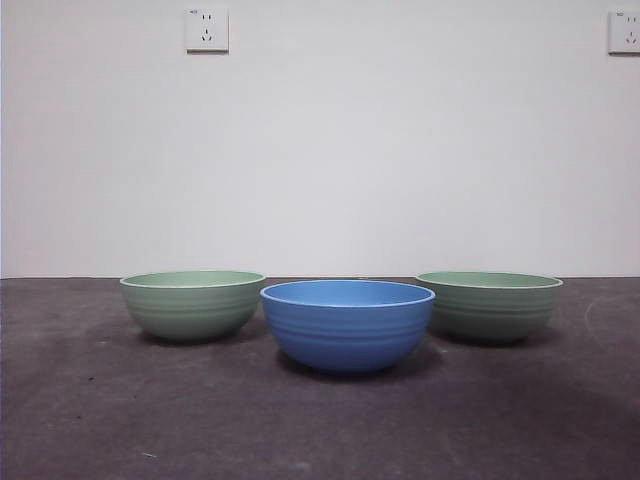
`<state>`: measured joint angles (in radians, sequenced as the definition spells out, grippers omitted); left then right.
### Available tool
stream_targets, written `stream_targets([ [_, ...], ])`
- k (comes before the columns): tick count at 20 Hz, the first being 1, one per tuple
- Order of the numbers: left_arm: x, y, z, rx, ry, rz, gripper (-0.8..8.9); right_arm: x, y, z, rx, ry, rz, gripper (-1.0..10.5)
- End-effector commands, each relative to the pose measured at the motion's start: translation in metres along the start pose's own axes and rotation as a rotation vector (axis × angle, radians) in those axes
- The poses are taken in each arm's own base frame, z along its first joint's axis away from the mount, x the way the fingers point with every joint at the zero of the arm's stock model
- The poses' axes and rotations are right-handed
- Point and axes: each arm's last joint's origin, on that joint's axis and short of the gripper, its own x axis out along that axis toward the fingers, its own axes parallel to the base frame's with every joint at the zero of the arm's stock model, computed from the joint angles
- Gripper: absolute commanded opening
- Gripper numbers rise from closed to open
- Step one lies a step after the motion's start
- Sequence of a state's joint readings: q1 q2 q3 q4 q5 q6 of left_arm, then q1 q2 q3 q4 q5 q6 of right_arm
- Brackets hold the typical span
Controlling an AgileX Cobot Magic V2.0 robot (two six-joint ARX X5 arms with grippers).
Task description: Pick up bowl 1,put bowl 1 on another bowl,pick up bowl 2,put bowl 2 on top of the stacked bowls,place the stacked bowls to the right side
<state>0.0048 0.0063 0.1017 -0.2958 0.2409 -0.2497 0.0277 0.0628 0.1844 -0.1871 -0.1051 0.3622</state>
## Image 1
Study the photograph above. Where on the green ribbed bowl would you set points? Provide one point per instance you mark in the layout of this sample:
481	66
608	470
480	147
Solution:
190	315
495	315

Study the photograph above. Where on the white wall socket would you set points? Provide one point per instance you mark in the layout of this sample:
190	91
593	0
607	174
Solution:
208	30
625	32

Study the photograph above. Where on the blue ribbed bowl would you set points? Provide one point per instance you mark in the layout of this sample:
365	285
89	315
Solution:
345	335

